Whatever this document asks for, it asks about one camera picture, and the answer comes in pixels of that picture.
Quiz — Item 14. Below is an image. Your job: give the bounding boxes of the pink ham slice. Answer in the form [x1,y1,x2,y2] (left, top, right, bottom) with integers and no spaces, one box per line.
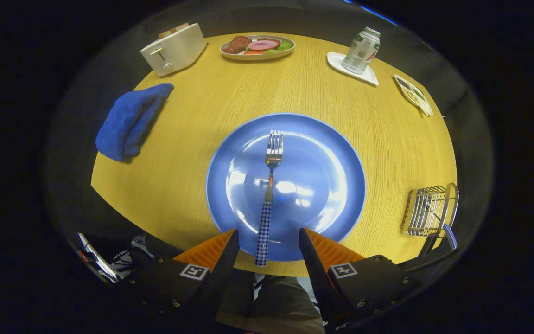
[247,39,280,51]

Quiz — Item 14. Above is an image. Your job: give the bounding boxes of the white toaster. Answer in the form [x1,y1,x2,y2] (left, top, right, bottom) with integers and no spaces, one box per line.
[140,23,207,77]

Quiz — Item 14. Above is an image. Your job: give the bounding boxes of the grey food plate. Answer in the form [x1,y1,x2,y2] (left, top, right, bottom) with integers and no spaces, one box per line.
[220,35,296,61]

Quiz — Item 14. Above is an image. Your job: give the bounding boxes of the blue round plate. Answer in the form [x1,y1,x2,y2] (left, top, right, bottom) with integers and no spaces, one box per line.
[205,113,367,263]

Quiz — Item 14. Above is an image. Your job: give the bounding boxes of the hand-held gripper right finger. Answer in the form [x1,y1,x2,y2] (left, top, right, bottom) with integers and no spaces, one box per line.
[299,227,423,328]

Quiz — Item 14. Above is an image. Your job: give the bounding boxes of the white divided snack dish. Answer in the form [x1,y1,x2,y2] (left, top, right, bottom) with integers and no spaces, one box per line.
[393,74,433,117]

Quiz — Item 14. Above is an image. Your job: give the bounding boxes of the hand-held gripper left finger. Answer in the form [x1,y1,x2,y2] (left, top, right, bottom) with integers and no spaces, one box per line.
[119,229,241,325]

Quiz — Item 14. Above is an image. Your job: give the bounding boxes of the white square coaster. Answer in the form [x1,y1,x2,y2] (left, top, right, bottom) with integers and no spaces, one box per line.
[327,52,380,87]

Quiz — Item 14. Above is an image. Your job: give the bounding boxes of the white side board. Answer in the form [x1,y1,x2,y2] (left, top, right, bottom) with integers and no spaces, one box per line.
[78,232,120,283]

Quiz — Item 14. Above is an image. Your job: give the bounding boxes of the blue folded cloth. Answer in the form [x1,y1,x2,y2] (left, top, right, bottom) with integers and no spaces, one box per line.
[95,83,175,162]

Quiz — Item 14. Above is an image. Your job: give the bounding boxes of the brown meat piece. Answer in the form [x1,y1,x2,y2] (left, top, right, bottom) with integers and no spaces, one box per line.
[222,36,252,55]

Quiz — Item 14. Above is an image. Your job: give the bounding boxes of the metal wire cutlery rack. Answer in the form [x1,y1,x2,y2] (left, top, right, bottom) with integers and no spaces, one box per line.
[400,183,460,238]

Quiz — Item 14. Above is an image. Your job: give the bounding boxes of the fork with checkered handle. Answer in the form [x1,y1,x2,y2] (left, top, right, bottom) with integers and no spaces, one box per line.
[254,129,284,267]

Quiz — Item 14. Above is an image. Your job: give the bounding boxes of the white green drink bottle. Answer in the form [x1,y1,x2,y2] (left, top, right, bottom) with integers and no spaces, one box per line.
[342,26,381,75]

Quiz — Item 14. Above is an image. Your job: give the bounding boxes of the person's grey shorts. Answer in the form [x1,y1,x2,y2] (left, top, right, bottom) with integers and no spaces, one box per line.
[215,271,325,334]

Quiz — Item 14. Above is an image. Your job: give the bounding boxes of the spoon with checkered handle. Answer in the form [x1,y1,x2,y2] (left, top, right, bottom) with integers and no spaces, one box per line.
[441,223,458,251]

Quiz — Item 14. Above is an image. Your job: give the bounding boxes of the black table clamp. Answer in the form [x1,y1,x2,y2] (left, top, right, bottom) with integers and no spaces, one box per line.
[418,234,439,258]

